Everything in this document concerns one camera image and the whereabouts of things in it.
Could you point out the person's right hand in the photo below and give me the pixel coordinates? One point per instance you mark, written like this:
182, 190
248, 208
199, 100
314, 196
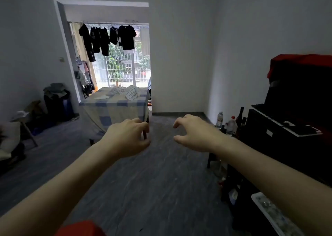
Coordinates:
202, 135

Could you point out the person's left hand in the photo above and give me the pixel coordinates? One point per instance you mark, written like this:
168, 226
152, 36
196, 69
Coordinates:
124, 137

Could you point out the plain white cloth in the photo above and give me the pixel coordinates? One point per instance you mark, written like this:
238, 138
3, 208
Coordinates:
102, 97

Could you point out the person's left forearm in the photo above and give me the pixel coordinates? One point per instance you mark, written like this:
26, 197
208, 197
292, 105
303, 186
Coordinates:
59, 191

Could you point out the clear water bottle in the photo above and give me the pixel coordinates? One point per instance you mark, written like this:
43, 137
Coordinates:
219, 120

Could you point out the blue beige patchwork tablecloth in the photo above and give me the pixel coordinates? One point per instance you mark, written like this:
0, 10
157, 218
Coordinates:
111, 111

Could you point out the dark glass bottle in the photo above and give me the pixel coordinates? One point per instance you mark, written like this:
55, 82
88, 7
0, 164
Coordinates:
239, 117

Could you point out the blue-grey hanging garment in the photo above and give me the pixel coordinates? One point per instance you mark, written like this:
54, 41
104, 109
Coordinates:
149, 84

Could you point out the metal security grille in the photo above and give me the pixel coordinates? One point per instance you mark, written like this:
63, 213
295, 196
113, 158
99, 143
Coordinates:
124, 69

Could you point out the glass sliding door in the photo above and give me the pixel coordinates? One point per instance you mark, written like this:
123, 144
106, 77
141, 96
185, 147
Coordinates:
122, 67

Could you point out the black luggage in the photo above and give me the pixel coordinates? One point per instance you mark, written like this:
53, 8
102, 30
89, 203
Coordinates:
57, 107

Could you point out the white computer mouse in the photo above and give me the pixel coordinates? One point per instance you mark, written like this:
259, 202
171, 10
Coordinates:
288, 123

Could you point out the brown cardboard box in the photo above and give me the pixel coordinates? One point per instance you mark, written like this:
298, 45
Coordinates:
36, 108

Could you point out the black keyboard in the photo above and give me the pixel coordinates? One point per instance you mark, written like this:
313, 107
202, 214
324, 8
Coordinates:
298, 130

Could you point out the white hanging garment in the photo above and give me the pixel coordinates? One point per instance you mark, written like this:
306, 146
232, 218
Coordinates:
144, 42

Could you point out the black hanging garment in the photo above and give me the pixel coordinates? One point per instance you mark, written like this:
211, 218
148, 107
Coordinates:
95, 39
87, 41
114, 35
104, 41

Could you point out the black hanging t-shirt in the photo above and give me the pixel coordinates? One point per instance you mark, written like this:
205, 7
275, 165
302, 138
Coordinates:
127, 37

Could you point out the red garment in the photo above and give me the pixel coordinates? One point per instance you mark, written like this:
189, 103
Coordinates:
80, 229

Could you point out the black monitor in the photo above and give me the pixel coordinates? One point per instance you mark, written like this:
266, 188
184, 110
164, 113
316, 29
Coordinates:
298, 95

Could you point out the beige curtain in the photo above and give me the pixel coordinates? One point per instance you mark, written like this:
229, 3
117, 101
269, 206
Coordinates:
75, 43

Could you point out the white cushion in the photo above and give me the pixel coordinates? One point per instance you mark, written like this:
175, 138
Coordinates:
9, 137

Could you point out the red fabric cover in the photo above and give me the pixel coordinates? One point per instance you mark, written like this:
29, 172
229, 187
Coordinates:
298, 60

